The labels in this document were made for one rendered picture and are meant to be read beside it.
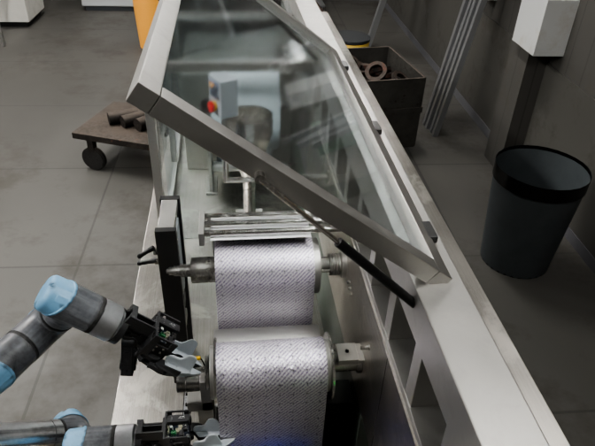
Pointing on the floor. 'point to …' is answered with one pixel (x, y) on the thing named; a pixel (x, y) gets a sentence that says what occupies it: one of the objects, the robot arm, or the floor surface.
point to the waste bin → (530, 208)
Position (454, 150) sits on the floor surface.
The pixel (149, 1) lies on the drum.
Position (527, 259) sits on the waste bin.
